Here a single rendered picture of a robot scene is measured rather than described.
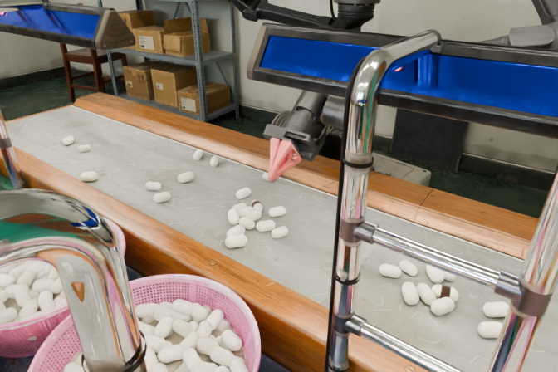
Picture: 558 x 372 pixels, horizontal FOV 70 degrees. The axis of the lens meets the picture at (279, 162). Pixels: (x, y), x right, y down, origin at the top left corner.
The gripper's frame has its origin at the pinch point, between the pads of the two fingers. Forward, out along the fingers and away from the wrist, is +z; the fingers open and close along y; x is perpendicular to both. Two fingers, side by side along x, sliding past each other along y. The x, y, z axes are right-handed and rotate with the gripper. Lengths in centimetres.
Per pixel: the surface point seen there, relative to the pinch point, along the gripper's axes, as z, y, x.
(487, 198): -81, 24, 172
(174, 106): -75, -215, 151
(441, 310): 10.4, 35.5, -0.7
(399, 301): 11.5, 29.8, 0.4
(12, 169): 22, -53, -13
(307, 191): -3.2, 1.8, 12.6
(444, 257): 10.1, 36.7, -27.7
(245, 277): 18.9, 10.1, -8.8
